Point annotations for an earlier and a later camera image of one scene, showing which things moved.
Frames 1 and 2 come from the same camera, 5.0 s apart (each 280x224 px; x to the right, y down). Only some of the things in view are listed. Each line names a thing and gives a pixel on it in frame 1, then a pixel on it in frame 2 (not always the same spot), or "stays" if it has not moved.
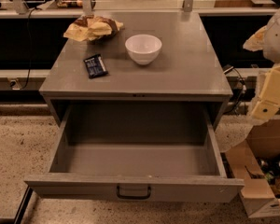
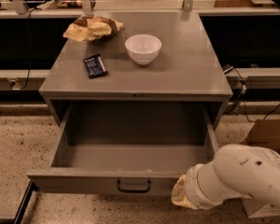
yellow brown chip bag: (91, 27) stays
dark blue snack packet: (95, 66) stays
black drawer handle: (133, 197) to (123, 190)
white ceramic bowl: (143, 49) stays
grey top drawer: (147, 152) stays
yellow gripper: (278, 37) to (192, 187)
